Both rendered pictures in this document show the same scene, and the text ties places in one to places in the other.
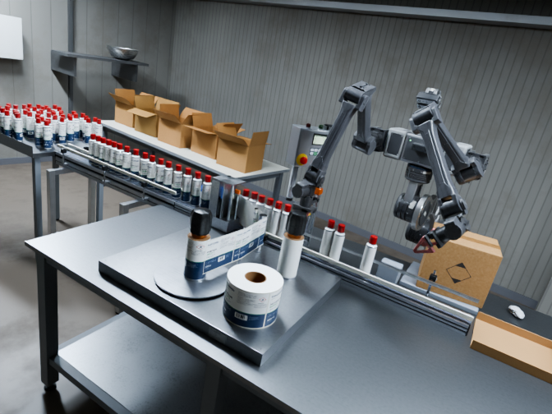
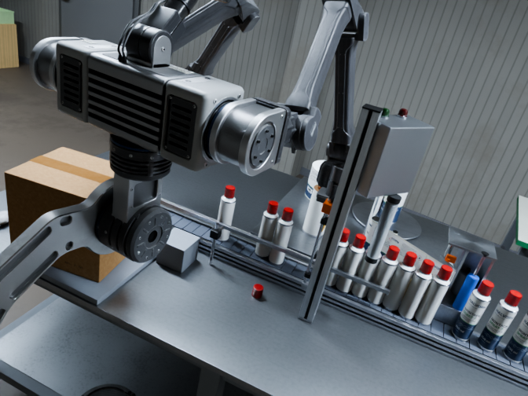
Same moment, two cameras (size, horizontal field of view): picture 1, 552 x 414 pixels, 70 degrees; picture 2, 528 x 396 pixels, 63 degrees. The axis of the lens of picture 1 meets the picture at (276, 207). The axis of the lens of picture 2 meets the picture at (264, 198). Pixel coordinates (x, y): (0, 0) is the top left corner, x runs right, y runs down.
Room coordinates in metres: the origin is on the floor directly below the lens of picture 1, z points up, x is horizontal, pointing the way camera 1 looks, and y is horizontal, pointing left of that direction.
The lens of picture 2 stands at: (2.97, -0.58, 1.72)
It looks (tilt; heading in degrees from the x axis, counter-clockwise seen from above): 27 degrees down; 169
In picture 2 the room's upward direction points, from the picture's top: 12 degrees clockwise
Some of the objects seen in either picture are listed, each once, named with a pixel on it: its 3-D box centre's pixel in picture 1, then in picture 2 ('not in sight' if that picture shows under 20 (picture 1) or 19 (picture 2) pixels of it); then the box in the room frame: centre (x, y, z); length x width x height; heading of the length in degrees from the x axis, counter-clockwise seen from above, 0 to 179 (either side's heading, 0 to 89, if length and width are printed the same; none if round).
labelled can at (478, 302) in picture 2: not in sight; (473, 309); (2.07, 0.27, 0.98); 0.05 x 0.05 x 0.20
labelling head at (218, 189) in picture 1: (227, 203); (454, 277); (1.95, 0.26, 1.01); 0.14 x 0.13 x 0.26; 62
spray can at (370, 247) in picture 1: (368, 255); (225, 213); (1.68, -0.46, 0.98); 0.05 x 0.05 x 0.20
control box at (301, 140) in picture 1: (308, 146); (386, 155); (1.96, -0.10, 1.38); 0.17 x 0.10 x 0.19; 117
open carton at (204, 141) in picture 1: (214, 136); not in sight; (3.87, 0.72, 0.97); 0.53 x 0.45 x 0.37; 147
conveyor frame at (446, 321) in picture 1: (299, 254); (308, 280); (1.84, -0.16, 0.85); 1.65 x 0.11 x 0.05; 62
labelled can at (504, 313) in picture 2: not in sight; (500, 320); (2.10, 0.34, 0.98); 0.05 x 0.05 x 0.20
